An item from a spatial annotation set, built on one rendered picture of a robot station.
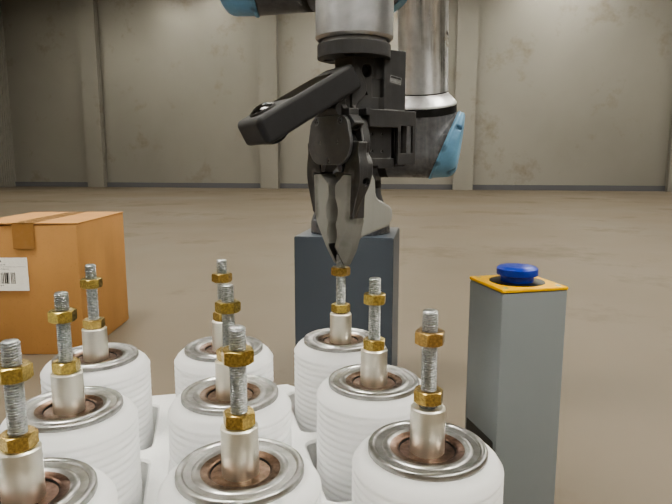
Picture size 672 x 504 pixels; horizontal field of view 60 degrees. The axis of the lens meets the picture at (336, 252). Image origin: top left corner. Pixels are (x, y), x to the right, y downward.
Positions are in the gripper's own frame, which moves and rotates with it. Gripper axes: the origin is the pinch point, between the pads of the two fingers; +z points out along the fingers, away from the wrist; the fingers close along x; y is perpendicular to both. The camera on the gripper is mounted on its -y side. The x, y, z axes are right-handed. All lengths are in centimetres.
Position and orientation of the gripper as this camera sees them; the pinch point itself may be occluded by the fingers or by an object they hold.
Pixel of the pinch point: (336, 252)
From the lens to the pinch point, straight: 58.4
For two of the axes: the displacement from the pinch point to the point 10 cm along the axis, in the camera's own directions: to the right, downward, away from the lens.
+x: -5.6, -1.3, 8.2
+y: 8.3, -0.9, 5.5
